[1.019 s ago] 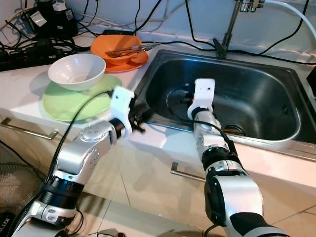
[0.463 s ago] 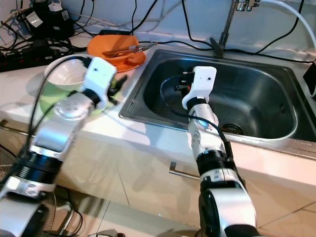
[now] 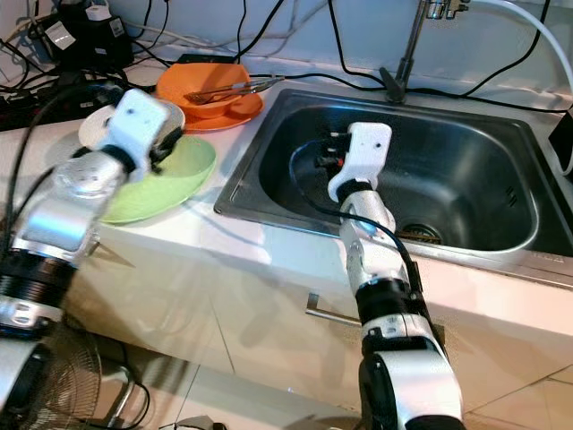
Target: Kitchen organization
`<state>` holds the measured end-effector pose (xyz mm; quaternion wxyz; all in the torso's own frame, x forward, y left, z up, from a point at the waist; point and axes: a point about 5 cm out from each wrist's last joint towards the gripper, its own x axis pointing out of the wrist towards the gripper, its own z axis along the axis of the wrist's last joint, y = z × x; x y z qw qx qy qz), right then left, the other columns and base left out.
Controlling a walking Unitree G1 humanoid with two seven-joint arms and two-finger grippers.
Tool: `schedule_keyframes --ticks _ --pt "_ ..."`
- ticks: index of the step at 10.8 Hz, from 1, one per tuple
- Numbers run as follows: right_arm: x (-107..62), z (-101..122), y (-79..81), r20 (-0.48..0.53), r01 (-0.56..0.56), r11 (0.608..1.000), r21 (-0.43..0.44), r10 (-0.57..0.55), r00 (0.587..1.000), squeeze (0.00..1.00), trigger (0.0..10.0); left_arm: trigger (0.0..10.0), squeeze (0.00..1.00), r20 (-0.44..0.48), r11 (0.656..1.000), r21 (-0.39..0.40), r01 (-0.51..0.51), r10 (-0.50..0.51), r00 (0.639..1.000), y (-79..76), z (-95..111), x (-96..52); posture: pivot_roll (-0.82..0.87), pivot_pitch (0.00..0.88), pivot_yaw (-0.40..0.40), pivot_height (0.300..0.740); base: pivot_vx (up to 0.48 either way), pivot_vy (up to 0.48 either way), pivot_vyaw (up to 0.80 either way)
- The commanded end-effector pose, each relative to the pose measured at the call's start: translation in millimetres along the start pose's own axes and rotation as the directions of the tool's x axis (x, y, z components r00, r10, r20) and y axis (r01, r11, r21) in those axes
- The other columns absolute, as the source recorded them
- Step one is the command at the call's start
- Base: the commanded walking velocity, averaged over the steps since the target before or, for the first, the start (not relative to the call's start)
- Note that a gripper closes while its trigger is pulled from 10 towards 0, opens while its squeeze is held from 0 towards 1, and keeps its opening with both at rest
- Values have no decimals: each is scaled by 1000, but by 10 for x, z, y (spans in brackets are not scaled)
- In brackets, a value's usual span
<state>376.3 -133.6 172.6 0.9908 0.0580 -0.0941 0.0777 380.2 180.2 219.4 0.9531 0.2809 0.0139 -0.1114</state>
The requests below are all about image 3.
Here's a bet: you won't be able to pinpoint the green plate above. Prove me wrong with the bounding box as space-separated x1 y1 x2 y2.
98 134 218 226

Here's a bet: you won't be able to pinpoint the orange bowl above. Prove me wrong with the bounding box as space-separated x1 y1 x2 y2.
156 63 252 120

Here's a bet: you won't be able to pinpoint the orange plate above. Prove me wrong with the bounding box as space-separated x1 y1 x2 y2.
179 90 266 134

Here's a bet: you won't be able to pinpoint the metal tongs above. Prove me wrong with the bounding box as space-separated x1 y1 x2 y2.
185 77 285 105

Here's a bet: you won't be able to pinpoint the sink drain strainer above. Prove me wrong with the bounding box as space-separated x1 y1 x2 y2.
398 221 445 245

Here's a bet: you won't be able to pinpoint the steel faucet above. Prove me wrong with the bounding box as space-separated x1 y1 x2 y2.
378 0 468 105

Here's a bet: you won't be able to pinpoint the black power adapter box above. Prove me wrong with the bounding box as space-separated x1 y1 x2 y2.
42 4 136 73

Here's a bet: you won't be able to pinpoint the stainless steel sink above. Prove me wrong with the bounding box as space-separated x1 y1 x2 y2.
214 87 573 289

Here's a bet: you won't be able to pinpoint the white plug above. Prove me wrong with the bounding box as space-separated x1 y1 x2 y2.
86 4 112 23

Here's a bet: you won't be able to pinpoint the black power strip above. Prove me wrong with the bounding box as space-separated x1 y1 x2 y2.
0 84 56 132

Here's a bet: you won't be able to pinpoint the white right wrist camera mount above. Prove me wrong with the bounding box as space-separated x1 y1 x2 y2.
326 120 394 203

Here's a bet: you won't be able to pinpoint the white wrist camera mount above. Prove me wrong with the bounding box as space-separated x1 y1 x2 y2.
326 120 394 203
104 88 176 173

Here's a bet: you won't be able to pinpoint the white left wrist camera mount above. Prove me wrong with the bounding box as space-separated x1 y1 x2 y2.
104 88 176 173

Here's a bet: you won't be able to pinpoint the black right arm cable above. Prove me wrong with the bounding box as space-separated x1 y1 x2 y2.
289 138 423 298

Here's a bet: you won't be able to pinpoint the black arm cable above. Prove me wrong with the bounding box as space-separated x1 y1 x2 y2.
3 82 113 271
289 138 423 298

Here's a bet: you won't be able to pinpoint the long thin black cable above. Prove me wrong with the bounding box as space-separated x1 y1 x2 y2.
251 72 382 89

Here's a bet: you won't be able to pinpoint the thick black cable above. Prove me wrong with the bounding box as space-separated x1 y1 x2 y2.
324 0 384 89

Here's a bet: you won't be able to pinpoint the slanting black cable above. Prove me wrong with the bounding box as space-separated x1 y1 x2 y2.
233 0 291 62

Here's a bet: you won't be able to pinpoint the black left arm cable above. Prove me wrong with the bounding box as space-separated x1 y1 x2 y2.
3 82 113 271

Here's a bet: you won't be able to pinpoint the steel drawer handle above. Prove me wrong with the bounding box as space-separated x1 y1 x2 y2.
305 293 364 329

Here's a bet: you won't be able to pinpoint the black braided cable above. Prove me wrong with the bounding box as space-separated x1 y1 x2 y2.
461 0 552 98

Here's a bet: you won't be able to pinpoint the white hose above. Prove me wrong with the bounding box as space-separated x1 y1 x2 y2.
469 0 573 92

